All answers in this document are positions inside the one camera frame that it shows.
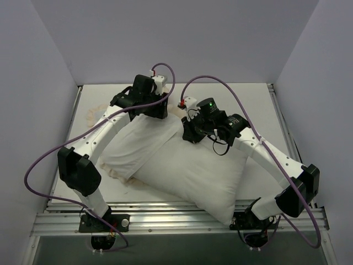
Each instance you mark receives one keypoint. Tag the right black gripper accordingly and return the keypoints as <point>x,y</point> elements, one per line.
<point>190,132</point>

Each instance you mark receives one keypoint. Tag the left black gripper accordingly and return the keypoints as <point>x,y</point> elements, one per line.
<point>159,109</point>

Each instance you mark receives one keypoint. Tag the white pillow insert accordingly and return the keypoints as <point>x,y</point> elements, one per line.
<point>195,173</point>

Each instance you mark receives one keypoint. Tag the dark green ruffled pillowcase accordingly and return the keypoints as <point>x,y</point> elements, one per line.
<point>142,152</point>

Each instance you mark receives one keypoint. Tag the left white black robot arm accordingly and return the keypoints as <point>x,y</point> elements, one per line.
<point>76,164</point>

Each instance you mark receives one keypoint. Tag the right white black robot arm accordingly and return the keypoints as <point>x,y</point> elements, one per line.
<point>299,182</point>

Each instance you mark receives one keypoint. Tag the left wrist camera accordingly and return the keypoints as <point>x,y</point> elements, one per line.
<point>160,81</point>

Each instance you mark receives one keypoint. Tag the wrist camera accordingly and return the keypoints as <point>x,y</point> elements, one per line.
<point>160,81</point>
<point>189,104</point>

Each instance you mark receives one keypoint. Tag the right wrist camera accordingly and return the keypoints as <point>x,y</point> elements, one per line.
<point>189,104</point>

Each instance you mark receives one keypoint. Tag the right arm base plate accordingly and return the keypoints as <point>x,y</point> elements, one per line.
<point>243,221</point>

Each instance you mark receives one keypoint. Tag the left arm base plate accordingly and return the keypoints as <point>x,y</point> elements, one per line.
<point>90,224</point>

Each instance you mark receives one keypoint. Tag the aluminium front rail frame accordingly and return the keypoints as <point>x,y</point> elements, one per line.
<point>62,219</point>

